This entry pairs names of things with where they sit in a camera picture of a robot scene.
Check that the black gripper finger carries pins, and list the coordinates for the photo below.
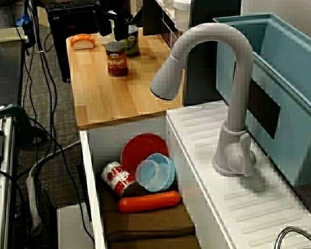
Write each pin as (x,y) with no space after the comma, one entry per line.
(103,28)
(121,31)

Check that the silver metal frame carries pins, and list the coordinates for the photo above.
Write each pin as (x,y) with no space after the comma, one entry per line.
(2,181)

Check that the black robot stand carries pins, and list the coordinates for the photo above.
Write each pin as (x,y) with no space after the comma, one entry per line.
(59,39)

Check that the white toy sink unit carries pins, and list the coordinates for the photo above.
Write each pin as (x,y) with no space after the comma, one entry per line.
(223,207)

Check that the green clamp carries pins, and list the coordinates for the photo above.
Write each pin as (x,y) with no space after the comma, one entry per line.
(18,119)

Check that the green peas can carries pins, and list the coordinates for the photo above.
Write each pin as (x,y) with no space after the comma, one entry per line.
(133,48)

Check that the white panel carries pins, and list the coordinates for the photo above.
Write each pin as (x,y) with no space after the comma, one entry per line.
(72,228)

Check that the red plate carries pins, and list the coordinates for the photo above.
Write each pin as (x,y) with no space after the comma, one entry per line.
(140,147)

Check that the orange toy sausage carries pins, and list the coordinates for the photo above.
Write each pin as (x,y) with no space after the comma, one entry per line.
(147,202)

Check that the orange toy bread loaf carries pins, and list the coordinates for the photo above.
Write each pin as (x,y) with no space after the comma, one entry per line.
(82,41)

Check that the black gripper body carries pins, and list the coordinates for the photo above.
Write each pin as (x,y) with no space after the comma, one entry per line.
(114,16)

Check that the teal plastic bin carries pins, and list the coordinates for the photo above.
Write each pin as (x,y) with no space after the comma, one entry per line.
(295,77)

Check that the red white tomato can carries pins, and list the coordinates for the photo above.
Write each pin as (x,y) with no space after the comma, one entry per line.
(118,179)

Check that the white power strip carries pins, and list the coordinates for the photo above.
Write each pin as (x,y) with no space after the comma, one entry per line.
(33,202)

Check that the yellow paper note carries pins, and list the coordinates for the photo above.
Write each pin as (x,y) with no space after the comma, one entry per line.
(9,34)

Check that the light blue bowl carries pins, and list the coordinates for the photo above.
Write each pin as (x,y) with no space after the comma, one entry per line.
(166,173)

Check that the grey toy faucet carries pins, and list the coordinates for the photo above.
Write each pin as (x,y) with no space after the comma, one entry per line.
(235,109)

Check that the wooden counter board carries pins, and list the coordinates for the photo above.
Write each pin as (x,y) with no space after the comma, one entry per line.
(119,96)

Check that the clear plastic cup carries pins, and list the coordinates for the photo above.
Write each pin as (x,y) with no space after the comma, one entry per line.
(146,173)

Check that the brown cloth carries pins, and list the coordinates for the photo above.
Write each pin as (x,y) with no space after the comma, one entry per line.
(145,228)

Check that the orange beans can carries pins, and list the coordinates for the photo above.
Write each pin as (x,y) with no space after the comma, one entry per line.
(116,61)

